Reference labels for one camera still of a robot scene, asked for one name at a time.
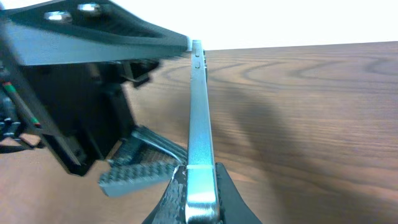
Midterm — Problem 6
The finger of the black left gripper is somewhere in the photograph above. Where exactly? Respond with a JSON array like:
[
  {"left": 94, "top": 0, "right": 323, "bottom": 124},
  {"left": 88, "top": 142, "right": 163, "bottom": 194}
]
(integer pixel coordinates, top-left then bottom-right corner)
[{"left": 98, "top": 126, "right": 187, "bottom": 197}]

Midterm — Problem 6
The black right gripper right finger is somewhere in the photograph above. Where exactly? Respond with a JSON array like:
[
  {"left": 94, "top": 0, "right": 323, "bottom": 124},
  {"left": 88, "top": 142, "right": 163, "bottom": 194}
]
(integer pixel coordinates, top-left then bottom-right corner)
[{"left": 215, "top": 162, "right": 262, "bottom": 224}]

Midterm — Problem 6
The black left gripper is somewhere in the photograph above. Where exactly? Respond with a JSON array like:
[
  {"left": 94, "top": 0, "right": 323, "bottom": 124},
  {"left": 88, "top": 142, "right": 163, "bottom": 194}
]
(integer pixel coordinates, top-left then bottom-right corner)
[{"left": 1, "top": 1, "right": 188, "bottom": 176}]

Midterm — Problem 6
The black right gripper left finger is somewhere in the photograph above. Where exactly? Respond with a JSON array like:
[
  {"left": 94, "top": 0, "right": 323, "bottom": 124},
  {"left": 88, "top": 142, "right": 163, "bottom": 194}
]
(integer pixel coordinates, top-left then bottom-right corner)
[{"left": 142, "top": 165, "right": 187, "bottom": 224}]

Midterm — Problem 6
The rose gold Galaxy smartphone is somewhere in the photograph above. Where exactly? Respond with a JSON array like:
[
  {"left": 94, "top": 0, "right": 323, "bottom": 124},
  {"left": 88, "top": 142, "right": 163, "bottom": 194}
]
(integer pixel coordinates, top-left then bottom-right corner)
[{"left": 185, "top": 40, "right": 220, "bottom": 223}]

